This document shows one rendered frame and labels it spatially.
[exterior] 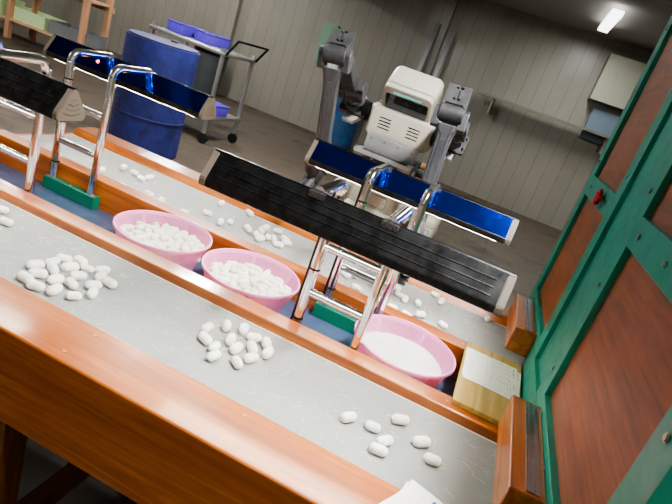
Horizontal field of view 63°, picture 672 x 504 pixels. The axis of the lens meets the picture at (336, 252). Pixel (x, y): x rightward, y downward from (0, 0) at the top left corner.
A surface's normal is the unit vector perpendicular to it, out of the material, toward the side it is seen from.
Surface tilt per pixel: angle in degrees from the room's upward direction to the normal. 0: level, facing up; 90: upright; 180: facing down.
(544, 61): 90
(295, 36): 90
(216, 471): 90
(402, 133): 98
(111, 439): 90
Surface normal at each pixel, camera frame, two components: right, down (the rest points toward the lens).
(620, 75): -0.32, 0.22
